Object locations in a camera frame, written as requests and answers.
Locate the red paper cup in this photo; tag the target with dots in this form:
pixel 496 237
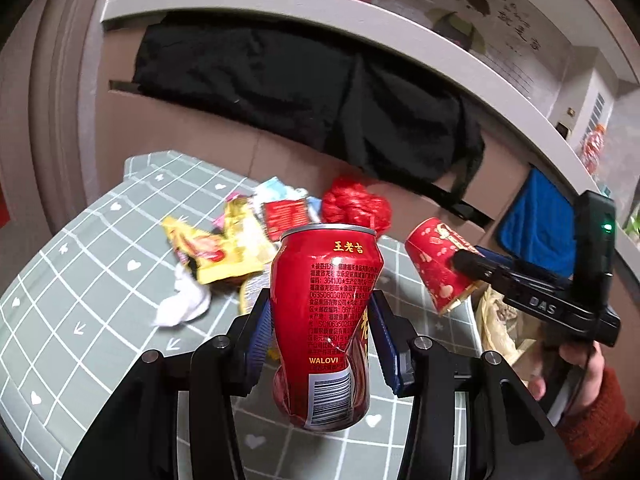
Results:
pixel 432 267

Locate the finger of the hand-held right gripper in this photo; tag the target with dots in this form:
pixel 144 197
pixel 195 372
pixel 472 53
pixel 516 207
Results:
pixel 472 265
pixel 530 266

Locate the beige window frame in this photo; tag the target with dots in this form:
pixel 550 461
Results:
pixel 65 85

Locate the light blue white wrapper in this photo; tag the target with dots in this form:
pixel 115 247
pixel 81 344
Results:
pixel 275 190

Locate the blue cloth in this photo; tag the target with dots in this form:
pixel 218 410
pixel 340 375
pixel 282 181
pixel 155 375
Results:
pixel 535 220

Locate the orange bottle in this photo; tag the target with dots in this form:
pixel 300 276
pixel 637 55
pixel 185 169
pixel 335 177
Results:
pixel 595 147

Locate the white ribbed appliance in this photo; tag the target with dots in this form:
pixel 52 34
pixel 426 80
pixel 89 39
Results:
pixel 597 105

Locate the black cloth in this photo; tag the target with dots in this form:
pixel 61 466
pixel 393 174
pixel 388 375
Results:
pixel 300 85

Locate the small red carton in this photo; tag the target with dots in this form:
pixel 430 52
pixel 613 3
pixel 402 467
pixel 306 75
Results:
pixel 285 215

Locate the red drink can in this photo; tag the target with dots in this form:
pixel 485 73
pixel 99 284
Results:
pixel 320 310

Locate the red plastic bag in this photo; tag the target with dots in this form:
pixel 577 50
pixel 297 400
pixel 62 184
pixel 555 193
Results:
pixel 355 205

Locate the clear plastic bag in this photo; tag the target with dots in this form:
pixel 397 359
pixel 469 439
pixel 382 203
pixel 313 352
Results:
pixel 500 325

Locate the person's right hand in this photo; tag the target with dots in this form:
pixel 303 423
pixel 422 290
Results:
pixel 585 372

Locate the pink and yellow cloth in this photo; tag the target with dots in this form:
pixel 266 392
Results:
pixel 247 240

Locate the person's right forearm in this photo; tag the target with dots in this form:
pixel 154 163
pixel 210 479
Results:
pixel 610 425

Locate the green checked tablecloth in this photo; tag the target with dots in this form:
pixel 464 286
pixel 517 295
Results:
pixel 100 260

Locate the cartoon wall poster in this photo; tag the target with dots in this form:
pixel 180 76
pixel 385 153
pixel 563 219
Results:
pixel 460 15

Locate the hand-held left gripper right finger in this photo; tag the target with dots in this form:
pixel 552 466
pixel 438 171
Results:
pixel 386 342

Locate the white tissue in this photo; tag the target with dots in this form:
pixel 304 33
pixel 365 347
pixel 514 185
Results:
pixel 182 305

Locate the yellow snack wrapper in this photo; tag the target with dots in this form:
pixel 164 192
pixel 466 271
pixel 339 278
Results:
pixel 200 250

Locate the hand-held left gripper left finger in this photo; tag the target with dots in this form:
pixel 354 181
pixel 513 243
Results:
pixel 259 340

